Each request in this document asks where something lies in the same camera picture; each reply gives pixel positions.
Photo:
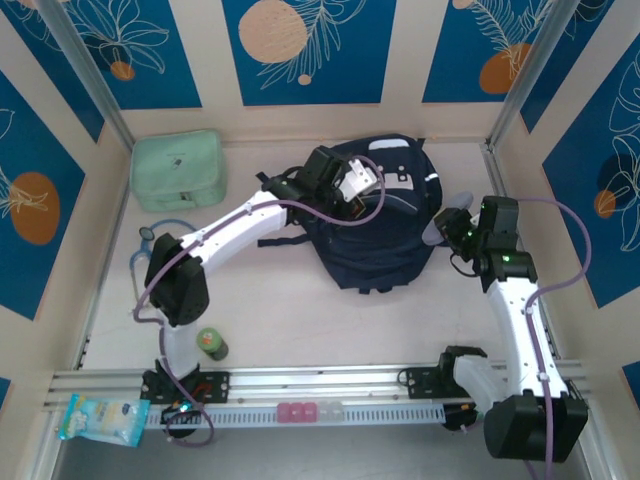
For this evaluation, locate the grey glasses case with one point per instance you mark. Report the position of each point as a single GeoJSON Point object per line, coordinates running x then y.
{"type": "Point", "coordinates": [462, 199]}

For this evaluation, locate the navy blue backpack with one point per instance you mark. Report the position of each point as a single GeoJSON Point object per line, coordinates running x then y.
{"type": "Point", "coordinates": [380, 250]}

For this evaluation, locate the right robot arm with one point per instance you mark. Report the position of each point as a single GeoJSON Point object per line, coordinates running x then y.
{"type": "Point", "coordinates": [525, 340]}

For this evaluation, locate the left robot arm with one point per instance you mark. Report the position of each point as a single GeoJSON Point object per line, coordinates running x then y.
{"type": "Point", "coordinates": [180, 285]}

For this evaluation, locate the mint green fabric bag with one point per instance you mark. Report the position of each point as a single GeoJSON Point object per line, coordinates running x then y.
{"type": "Point", "coordinates": [170, 170]}

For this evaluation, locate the blue stethoscope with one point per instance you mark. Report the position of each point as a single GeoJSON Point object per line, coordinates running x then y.
{"type": "Point", "coordinates": [146, 232]}

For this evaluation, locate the black controller board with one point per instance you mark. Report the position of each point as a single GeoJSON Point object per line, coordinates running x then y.
{"type": "Point", "coordinates": [182, 415]}
{"type": "Point", "coordinates": [457, 422]}

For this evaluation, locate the green bottle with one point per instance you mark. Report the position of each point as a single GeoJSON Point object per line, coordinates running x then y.
{"type": "Point", "coordinates": [212, 345]}

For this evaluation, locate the blue white snack packet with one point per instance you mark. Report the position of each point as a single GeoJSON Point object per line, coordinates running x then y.
{"type": "Point", "coordinates": [102, 419]}

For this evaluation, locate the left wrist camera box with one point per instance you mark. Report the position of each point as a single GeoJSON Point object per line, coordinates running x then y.
{"type": "Point", "coordinates": [359, 179]}

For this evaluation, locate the aluminium side rail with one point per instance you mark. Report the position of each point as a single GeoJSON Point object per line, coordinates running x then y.
{"type": "Point", "coordinates": [84, 352]}
{"type": "Point", "coordinates": [495, 170]}

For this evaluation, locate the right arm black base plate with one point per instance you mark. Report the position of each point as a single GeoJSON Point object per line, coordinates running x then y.
{"type": "Point", "coordinates": [422, 384]}

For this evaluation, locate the aluminium frame post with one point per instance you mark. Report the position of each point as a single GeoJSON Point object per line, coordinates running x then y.
{"type": "Point", "coordinates": [532, 65]}
{"type": "Point", "coordinates": [86, 65]}

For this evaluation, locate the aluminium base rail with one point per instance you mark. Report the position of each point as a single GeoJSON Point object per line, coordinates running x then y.
{"type": "Point", "coordinates": [320, 382]}

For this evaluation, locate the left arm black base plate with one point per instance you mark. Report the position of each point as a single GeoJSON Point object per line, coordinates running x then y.
{"type": "Point", "coordinates": [220, 387]}

